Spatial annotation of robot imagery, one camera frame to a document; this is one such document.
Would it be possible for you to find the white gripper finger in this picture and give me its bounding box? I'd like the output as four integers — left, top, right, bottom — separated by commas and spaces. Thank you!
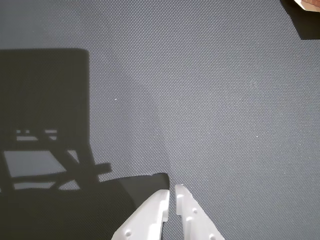
174, 184, 225, 240
111, 189, 171, 240

